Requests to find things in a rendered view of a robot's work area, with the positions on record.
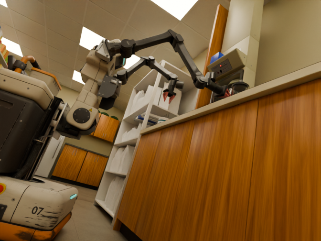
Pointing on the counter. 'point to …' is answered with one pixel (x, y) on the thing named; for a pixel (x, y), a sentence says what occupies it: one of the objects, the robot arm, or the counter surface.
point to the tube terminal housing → (248, 75)
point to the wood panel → (219, 24)
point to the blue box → (216, 57)
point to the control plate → (222, 67)
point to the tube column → (242, 22)
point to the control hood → (235, 62)
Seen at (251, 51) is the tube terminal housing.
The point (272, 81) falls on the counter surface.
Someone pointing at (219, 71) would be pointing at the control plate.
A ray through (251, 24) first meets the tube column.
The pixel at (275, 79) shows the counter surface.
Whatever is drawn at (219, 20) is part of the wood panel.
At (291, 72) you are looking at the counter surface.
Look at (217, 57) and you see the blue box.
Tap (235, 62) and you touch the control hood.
